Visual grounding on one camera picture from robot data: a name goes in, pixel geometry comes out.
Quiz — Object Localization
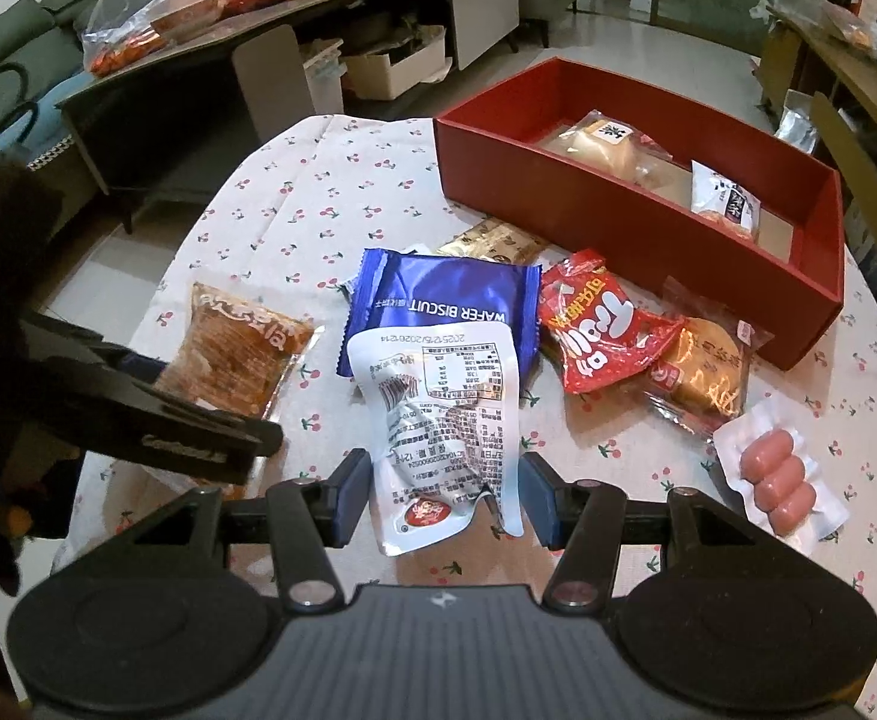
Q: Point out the white snack pouch red seal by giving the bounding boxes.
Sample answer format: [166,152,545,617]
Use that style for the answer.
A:
[346,322,525,557]

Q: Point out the orange brown snack pack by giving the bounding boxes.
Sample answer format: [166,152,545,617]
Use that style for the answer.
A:
[154,283,317,419]

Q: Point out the round cake clear wrapper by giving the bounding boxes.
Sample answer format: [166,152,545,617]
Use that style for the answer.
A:
[640,277,774,439]

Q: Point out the red candy snack bag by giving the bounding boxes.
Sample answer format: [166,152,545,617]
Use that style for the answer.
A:
[537,249,686,395]

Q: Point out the pink sausages vacuum pack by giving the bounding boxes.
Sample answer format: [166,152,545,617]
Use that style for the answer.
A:
[712,395,850,556]

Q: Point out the blue wafer biscuit pack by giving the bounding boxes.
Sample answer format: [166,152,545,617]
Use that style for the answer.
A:
[336,249,543,379]

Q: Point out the white black small snack pack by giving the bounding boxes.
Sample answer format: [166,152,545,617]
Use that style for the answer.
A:
[690,161,761,241]

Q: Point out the clear plastic bag red snacks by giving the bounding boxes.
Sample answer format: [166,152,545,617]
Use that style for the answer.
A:
[80,0,227,78]

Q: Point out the gold brown snack bar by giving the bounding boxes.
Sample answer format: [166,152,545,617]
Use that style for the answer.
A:
[436,218,548,265]

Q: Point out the cherry print tablecloth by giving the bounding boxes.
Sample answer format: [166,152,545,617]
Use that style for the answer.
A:
[48,113,877,720]

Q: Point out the grey green sofa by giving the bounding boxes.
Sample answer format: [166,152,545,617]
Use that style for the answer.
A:
[0,0,94,167]

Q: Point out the red cardboard box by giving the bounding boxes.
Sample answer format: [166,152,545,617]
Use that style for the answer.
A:
[434,59,845,371]

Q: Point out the pale bread clear pack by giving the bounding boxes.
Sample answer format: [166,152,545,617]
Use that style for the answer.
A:
[539,109,673,188]

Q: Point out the silver foil bag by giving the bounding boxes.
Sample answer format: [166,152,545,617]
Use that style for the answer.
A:
[775,89,819,154]

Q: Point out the white storage bin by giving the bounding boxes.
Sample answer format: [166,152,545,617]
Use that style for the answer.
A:
[344,25,452,101]

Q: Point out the dark long side table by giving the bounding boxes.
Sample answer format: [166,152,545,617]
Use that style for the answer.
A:
[59,0,520,223]

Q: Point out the wooden tv cabinet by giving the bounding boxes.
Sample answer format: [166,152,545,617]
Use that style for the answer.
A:
[758,15,877,297]

